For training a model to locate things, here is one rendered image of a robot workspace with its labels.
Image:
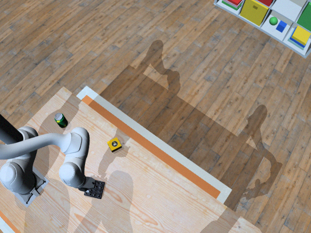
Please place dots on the black knob box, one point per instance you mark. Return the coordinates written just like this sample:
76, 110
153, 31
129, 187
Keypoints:
97, 191

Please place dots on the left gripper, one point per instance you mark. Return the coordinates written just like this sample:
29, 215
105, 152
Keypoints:
88, 183

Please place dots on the green drink can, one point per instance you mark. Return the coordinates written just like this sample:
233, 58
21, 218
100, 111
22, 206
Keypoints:
61, 120

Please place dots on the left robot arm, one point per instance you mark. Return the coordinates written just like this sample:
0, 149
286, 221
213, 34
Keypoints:
20, 149

